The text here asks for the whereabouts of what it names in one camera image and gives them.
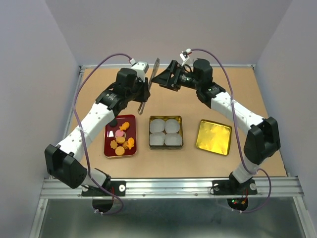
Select black round cookie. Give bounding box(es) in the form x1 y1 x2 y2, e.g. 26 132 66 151
109 119 117 127

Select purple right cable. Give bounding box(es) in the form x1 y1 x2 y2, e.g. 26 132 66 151
190 48 273 214

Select white paper cup front left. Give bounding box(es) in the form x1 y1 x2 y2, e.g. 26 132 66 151
149 132 165 146

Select orange fish cookie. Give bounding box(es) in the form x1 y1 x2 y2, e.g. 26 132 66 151
127 137 135 150
119 121 130 131

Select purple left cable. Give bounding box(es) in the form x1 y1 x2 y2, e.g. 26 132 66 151
73 53 136 216

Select gold tin lid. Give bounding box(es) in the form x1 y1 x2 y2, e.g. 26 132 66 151
195 119 232 156

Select aluminium table edge rail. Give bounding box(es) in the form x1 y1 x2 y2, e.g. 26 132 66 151
80 63 256 70

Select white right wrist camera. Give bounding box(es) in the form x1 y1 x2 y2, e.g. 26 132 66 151
179 49 192 66

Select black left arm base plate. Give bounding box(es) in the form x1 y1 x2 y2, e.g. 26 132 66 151
81 180 127 197

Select small round tan cookie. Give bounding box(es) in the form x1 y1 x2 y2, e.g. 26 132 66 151
122 141 128 149

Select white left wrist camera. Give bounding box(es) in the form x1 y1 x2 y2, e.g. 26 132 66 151
131 61 149 81

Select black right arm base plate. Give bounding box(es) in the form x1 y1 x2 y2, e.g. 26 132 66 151
210 179 258 196

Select metal tongs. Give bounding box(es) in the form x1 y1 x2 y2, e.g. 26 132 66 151
138 58 160 115

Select pink round cookie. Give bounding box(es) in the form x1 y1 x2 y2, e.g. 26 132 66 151
115 129 124 137

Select white paper cup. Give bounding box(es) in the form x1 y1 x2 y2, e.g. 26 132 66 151
150 119 165 133
149 132 165 146
164 133 182 146
165 119 180 133

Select round tan cookie middle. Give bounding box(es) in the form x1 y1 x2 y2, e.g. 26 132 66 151
115 136 126 144

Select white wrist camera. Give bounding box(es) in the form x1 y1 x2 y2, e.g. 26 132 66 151
179 49 192 66
131 61 149 81

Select red rectangular tray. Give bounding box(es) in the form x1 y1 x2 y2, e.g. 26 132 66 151
104 115 137 158

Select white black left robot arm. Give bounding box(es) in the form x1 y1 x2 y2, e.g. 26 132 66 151
44 62 150 195

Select gold square tin box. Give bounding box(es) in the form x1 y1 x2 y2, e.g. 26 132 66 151
149 116 184 150

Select white paper cup front right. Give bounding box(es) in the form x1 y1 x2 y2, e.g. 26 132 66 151
164 133 182 146

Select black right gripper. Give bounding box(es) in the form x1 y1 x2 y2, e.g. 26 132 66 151
152 60 202 91

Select purple cable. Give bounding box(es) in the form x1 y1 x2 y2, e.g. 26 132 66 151
190 48 273 214
73 53 136 216

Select white paper cup back right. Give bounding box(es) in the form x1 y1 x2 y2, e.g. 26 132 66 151
165 119 180 133

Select large round tan cookie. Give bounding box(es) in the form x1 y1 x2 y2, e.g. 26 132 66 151
115 146 125 156

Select flower shaped cookie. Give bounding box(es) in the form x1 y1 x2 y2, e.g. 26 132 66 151
110 140 118 150

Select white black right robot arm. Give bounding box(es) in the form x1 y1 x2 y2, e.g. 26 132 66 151
152 59 281 194

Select white paper cup back left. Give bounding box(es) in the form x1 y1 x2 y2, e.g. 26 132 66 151
150 119 165 133

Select aluminium front rail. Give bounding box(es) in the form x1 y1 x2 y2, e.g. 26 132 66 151
40 177 304 199

